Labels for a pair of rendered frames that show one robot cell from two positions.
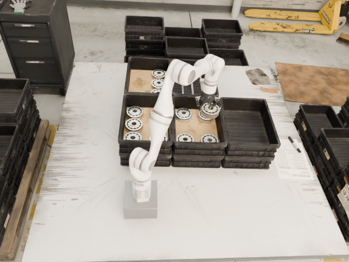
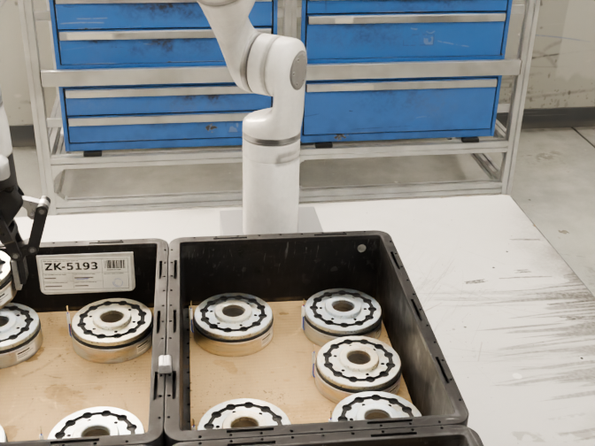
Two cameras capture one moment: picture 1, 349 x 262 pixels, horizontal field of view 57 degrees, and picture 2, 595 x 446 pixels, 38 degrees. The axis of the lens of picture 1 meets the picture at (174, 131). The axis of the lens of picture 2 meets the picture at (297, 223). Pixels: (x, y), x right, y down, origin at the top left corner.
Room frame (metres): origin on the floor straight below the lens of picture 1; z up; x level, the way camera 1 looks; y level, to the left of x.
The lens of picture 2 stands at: (2.16, 0.14, 1.49)
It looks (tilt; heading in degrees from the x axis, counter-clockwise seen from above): 28 degrees down; 178
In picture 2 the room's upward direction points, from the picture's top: 2 degrees clockwise
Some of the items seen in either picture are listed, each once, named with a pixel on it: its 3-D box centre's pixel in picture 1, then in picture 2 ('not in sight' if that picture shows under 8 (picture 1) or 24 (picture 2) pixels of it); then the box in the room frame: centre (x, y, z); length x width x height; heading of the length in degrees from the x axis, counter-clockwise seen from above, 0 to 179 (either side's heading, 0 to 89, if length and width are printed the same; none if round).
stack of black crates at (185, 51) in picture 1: (184, 65); not in sight; (2.68, -0.03, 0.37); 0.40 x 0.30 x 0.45; 97
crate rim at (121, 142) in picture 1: (146, 117); (297, 323); (1.33, 0.17, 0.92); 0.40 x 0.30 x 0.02; 6
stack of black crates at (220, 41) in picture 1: (218, 44); not in sight; (3.13, -0.38, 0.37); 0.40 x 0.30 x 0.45; 98
